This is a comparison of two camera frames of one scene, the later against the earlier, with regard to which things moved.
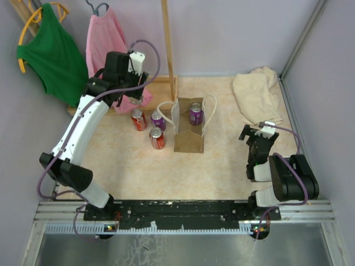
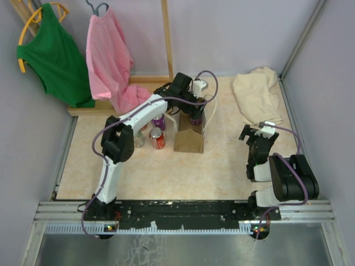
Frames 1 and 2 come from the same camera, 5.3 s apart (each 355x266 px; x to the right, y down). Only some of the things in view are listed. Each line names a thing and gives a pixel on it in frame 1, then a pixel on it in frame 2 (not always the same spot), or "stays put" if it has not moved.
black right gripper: x=247 y=131 stays put
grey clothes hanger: x=95 y=11 stays put
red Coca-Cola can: x=157 y=138 stays put
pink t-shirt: x=105 y=35 stays put
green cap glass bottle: x=136 y=101 -> x=139 y=139
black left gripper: x=136 y=92 -> x=194 y=112
